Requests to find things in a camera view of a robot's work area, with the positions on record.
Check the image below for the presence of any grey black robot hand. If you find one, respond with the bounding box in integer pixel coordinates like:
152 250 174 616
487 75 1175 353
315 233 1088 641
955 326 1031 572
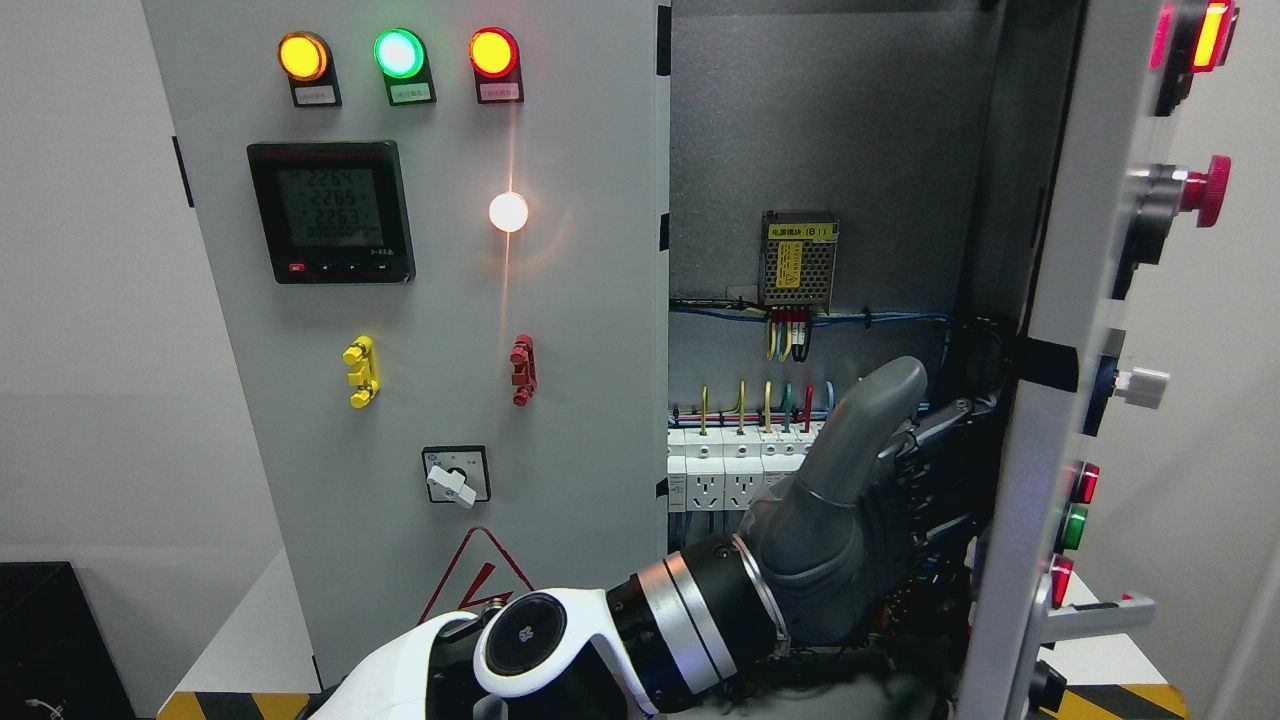
739 356 963 646

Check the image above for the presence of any grey cabinet door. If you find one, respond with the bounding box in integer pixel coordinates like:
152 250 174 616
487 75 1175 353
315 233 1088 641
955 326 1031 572
955 0 1242 720
143 1 667 684

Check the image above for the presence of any red white circuit breaker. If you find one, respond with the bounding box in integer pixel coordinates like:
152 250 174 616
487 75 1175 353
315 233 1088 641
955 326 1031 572
760 424 822 486

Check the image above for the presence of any perforated metal power supply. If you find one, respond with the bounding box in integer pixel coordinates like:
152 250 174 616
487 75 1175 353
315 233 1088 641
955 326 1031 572
758 210 840 313

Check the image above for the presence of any red triangle warning sticker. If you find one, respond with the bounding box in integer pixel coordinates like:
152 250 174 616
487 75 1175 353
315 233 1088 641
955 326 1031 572
419 527 535 623

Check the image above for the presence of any red emergency stop button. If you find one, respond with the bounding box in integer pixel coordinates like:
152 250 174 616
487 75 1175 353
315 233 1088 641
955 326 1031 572
1132 154 1233 233

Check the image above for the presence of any white glowing indicator lamp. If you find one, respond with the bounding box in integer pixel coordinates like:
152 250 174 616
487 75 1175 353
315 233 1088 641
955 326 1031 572
488 191 530 234

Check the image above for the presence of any red indicator lamp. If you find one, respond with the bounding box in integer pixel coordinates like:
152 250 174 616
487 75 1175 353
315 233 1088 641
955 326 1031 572
468 26 518 79

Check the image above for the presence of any black digital power meter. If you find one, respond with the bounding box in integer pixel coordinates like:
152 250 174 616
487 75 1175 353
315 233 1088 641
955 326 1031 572
246 140 415 284

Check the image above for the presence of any green indicator lamp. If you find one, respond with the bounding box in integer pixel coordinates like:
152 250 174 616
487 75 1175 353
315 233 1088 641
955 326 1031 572
372 27 426 79

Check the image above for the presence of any yellow indicator lamp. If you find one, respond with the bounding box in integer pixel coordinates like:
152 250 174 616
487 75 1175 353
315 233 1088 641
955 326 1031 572
276 31 330 83

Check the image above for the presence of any black box at left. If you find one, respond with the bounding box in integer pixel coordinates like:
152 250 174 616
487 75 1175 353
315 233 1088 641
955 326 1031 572
1 562 134 719

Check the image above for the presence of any black right cable conduit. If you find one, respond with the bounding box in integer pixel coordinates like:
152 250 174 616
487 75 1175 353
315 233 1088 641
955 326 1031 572
945 316 1023 401

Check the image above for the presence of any silver door handle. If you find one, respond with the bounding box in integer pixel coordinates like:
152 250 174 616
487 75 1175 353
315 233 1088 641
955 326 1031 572
1039 594 1157 646

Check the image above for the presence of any red terminal post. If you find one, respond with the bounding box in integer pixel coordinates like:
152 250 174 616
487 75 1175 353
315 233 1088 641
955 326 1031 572
508 334 538 407

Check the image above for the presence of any white rotary selector switch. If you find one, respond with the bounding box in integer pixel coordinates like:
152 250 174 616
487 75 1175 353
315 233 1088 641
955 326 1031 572
421 445 492 509

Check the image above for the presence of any yellow terminal post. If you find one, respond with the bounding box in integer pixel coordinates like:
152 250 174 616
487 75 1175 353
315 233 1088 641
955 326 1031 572
342 334 380 409

